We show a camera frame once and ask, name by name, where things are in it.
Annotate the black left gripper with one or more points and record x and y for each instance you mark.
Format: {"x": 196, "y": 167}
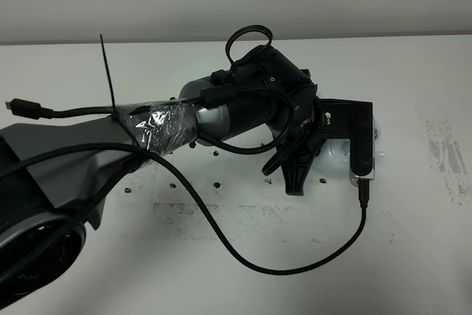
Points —
{"x": 264, "y": 87}

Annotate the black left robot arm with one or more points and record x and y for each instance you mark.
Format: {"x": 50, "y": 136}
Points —
{"x": 57, "y": 170}

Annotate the black zip tie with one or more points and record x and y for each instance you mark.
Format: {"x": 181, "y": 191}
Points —
{"x": 108, "y": 75}

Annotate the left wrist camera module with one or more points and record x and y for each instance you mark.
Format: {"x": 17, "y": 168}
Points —
{"x": 354, "y": 121}

